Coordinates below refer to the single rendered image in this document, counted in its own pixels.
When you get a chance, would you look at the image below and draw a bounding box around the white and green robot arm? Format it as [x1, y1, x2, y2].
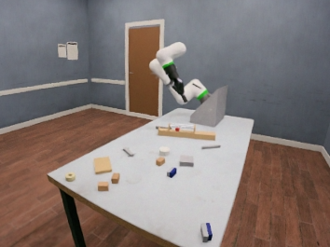
[150, 42, 211, 104]

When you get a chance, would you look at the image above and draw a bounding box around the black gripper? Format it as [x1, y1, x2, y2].
[167, 71, 187, 103]

